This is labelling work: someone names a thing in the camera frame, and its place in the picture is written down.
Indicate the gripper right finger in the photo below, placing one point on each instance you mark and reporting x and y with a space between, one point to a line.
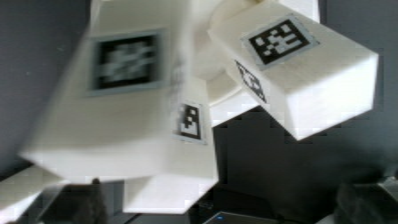
368 203

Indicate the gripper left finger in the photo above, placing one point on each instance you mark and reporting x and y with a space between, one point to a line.
68 205

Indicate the white stool leg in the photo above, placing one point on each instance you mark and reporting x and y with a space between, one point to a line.
304 69
125 131

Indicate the white L-shaped fence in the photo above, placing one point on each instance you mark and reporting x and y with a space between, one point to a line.
20 189

